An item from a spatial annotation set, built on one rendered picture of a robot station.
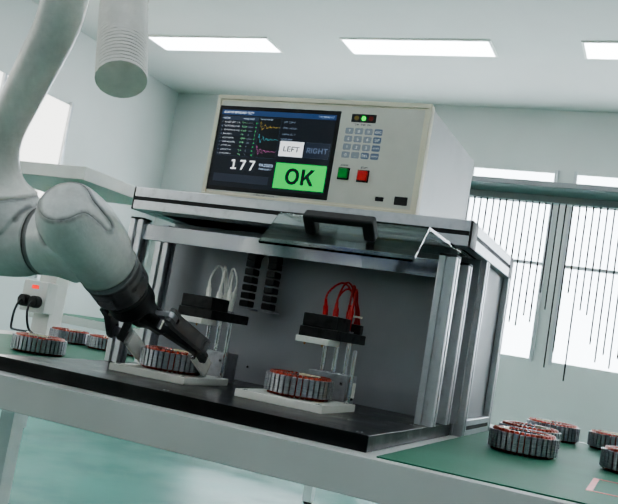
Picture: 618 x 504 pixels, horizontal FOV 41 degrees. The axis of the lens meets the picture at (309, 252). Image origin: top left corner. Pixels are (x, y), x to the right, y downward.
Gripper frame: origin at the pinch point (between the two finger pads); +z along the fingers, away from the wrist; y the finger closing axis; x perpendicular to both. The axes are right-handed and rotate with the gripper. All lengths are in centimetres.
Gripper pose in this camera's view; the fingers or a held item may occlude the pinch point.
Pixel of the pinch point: (172, 359)
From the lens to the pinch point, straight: 146.2
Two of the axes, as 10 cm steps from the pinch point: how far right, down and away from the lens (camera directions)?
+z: 2.5, 6.3, 7.4
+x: 3.3, -7.7, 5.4
